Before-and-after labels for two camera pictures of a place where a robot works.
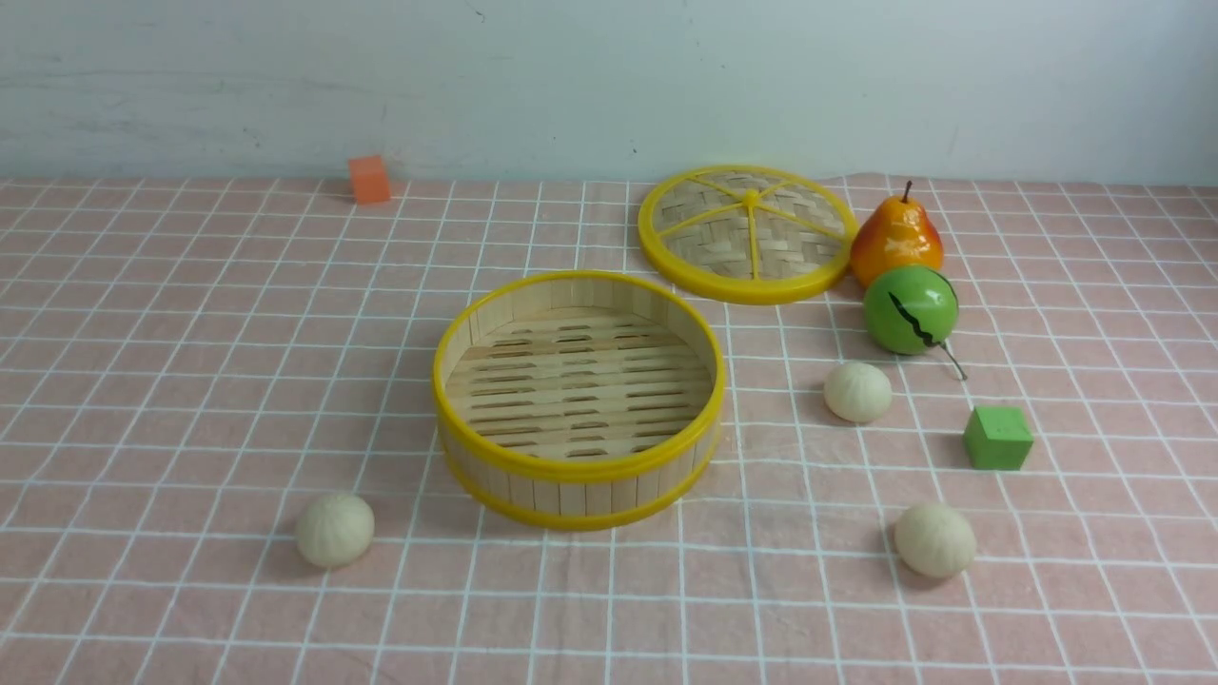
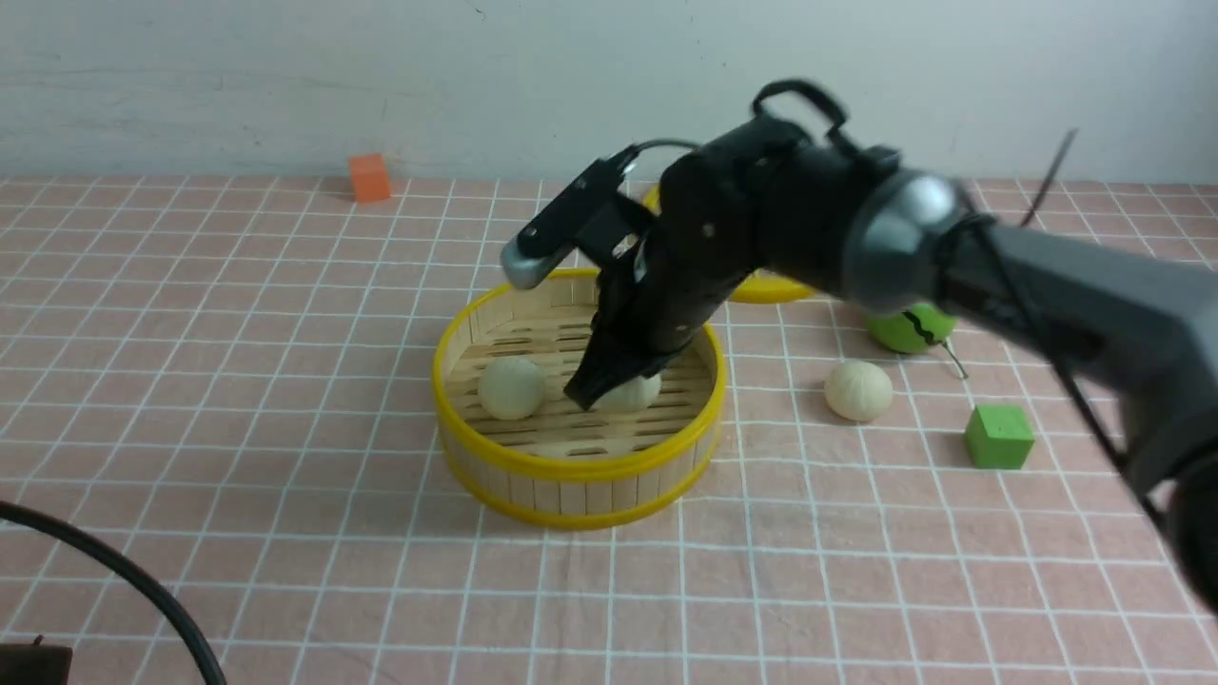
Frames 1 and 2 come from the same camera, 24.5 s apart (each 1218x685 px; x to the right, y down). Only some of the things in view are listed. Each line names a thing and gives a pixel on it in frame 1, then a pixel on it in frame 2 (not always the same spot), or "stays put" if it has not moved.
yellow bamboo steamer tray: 579,399 stays put
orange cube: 368,179 stays put
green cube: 997,438 stays put
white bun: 934,540 to 634,393
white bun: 857,392 stays put
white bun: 334,529 to 511,387
